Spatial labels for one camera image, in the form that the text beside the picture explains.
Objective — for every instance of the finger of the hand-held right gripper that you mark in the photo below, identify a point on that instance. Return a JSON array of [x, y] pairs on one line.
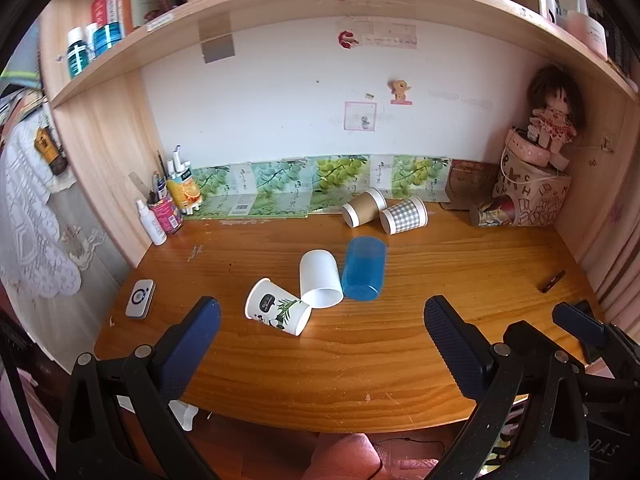
[[577, 322]]

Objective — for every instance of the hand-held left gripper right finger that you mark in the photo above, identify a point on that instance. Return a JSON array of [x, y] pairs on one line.
[[452, 340]]

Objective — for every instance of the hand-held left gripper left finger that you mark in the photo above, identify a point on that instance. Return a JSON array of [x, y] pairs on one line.
[[192, 340]]

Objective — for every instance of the panda print paper cup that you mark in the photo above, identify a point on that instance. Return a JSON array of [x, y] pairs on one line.
[[272, 306]]

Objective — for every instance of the blue plastic cup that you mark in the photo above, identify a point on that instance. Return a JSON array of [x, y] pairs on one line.
[[364, 270]]

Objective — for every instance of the colourful patterned paper cup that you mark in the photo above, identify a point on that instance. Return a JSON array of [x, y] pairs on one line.
[[492, 212]]

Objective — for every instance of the grey checkered paper cup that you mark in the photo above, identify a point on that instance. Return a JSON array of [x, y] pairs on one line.
[[404, 215]]

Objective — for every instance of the white paper cup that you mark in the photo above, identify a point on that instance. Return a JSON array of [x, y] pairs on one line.
[[320, 275]]

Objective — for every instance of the brown paper cup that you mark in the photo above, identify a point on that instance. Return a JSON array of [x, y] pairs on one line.
[[366, 207]]

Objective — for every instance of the small white electronic device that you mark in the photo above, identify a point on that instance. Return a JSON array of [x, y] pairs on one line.
[[140, 299]]

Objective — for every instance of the white spray bottle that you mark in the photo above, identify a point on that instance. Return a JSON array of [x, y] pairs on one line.
[[152, 225]]

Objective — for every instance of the pink pen holder can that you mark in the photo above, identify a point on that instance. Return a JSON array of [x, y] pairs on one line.
[[167, 216]]

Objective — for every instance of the letter print gift box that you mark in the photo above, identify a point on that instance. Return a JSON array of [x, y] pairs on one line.
[[540, 195]]

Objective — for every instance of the orange print carton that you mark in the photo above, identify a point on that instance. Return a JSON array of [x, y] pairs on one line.
[[184, 192]]

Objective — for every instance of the green grape print box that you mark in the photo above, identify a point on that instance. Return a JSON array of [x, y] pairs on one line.
[[410, 175], [215, 190], [275, 190], [337, 180]]

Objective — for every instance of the brown paper bag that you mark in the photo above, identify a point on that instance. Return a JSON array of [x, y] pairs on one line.
[[467, 180]]

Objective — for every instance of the person's leg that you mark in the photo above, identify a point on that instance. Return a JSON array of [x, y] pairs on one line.
[[345, 460]]

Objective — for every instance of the clear plastic ruler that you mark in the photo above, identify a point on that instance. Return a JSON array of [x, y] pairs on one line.
[[139, 186]]

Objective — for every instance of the black pen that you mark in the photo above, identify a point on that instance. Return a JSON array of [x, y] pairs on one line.
[[162, 175]]

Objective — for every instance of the white marker pen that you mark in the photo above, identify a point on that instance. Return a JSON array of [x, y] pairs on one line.
[[177, 162]]

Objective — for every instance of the round pink gift box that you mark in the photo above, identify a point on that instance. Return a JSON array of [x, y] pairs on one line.
[[522, 147]]

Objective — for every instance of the white lace curtain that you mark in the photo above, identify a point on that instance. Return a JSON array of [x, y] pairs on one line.
[[35, 225]]

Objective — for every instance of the brown-haired rag doll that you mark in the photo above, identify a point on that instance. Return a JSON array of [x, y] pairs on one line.
[[552, 120]]

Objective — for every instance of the brown bottle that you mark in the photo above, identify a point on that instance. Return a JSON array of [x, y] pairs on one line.
[[50, 152]]

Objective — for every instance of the pink jar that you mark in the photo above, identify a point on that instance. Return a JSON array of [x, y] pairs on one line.
[[587, 32]]

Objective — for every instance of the grey tape patch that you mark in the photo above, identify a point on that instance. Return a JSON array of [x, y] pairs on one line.
[[217, 40]]

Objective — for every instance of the white teal bottle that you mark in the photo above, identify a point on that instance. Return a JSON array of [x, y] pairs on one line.
[[78, 55]]

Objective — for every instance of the teal jar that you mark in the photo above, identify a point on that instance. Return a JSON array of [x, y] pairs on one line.
[[107, 38]]

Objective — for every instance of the orange book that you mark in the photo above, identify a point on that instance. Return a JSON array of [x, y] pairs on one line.
[[145, 0]]

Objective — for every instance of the red books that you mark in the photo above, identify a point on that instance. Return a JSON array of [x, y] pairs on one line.
[[105, 5]]

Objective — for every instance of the wooden desk shelf unit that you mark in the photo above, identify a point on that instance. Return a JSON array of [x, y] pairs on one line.
[[310, 5]]

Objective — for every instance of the orange cartoon wall sticker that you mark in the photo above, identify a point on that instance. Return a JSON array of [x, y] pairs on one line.
[[401, 91]]

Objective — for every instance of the red wall sticker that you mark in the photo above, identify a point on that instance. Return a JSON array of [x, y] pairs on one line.
[[347, 39]]

